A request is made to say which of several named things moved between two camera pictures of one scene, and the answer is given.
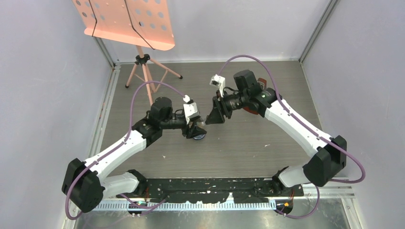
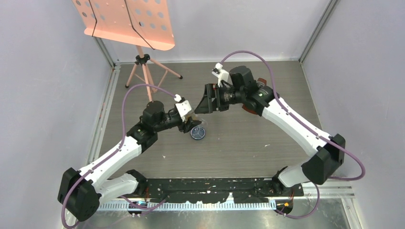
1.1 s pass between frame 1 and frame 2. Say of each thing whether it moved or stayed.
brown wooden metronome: stayed
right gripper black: moved
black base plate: stayed
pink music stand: stayed
